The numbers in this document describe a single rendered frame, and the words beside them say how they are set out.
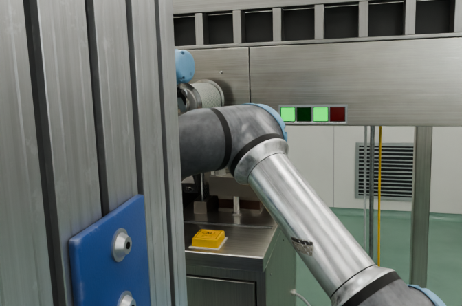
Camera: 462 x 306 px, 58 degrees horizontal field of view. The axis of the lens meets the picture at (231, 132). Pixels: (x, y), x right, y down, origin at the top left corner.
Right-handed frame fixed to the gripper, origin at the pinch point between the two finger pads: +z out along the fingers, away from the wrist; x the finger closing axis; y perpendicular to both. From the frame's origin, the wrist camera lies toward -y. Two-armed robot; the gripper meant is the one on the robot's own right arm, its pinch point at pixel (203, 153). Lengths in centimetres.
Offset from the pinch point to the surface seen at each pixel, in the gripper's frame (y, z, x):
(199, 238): -16.6, -29.5, -8.4
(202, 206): -16.4, -4.7, -0.8
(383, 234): -109, 219, -75
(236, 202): -14.6, -4.3, -11.9
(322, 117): 8.3, 29.1, -36.7
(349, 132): -32, 263, -48
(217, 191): -10.6, -6.7, -6.7
